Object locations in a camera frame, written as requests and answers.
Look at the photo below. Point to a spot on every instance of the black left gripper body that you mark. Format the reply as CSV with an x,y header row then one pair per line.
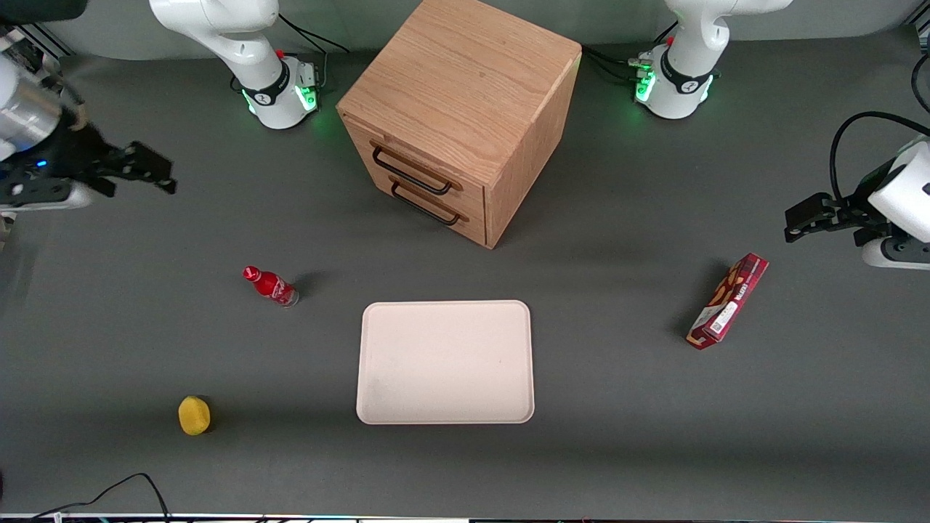
x,y
859,211

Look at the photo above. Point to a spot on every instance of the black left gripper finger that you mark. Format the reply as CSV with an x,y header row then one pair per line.
x,y
810,211
799,232

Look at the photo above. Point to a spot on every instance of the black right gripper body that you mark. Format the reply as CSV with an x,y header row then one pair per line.
x,y
81,156

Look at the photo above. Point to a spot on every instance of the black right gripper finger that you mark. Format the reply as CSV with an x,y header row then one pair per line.
x,y
149,161
168,186

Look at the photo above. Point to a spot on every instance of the wooden drawer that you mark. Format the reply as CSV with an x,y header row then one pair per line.
x,y
472,229
363,142

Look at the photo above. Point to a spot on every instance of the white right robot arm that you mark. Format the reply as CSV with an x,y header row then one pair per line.
x,y
218,43

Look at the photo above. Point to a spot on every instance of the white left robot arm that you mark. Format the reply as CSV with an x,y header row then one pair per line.
x,y
690,65

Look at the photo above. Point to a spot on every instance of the wooden drawer cabinet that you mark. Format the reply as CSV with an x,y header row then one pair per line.
x,y
465,80

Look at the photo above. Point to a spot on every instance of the red cookie box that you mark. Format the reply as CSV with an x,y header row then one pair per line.
x,y
729,301

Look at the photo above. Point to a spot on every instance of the red soda bottle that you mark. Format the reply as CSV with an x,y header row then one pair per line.
x,y
272,287

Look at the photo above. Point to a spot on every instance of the yellow sponge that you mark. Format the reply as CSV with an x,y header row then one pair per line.
x,y
194,415

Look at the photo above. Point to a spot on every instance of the beige plastic tray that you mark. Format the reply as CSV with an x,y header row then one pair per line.
x,y
445,362

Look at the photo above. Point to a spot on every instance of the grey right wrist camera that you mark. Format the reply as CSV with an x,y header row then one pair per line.
x,y
43,197

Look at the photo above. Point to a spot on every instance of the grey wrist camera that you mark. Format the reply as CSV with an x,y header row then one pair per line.
x,y
43,197
901,254

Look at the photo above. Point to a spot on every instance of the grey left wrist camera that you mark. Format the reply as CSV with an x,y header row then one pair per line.
x,y
901,254

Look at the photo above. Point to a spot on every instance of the aluminium frame rail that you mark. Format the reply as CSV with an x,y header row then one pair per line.
x,y
43,40

